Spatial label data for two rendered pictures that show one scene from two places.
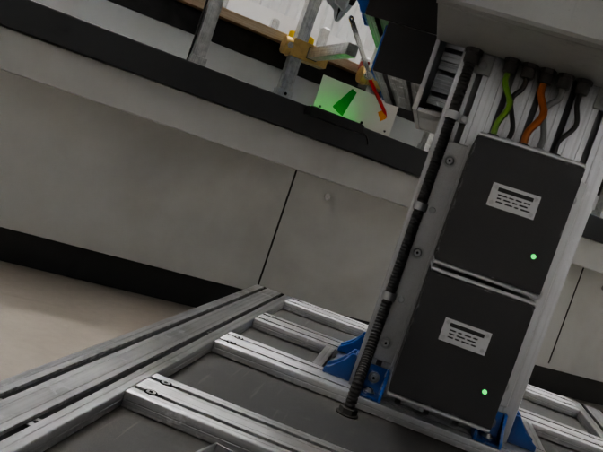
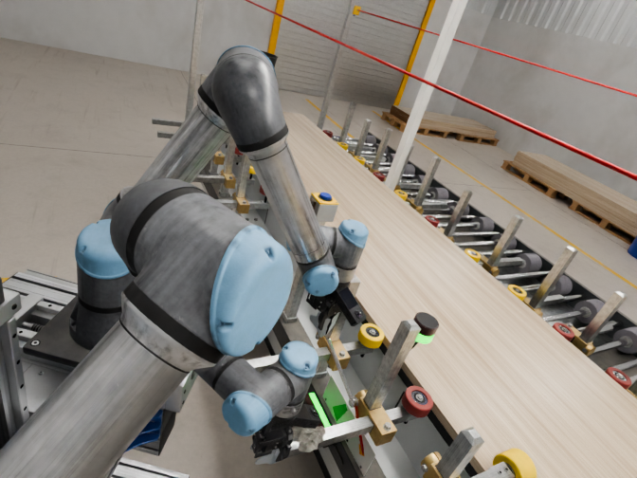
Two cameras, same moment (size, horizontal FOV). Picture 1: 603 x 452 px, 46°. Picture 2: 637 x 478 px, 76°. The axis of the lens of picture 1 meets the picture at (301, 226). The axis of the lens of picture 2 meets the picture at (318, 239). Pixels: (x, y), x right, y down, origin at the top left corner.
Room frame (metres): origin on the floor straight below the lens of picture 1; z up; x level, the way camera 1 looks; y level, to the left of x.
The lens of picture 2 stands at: (1.71, -0.77, 1.74)
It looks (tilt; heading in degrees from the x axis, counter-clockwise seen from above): 29 degrees down; 79
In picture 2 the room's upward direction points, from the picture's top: 17 degrees clockwise
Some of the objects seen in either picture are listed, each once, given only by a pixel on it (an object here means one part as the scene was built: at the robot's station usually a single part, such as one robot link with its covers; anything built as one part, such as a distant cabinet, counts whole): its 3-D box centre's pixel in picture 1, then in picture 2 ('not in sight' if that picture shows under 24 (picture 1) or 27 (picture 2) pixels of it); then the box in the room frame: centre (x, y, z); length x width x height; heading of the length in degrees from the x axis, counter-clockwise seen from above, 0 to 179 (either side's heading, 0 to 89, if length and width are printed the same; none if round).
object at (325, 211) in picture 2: not in sight; (321, 208); (1.93, 0.41, 1.18); 0.07 x 0.07 x 0.08; 23
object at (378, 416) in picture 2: (378, 82); (373, 415); (2.14, -0.08, 0.85); 0.13 x 0.06 x 0.05; 113
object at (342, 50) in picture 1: (319, 54); (312, 356); (1.98, 0.10, 0.84); 0.43 x 0.03 x 0.04; 23
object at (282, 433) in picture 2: not in sight; (273, 423); (1.85, -0.22, 0.97); 0.09 x 0.08 x 0.12; 23
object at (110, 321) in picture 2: not in sight; (110, 306); (1.47, -0.09, 1.09); 0.15 x 0.15 x 0.10
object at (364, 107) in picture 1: (356, 106); (346, 422); (2.10, -0.04, 0.75); 0.26 x 0.01 x 0.10; 113
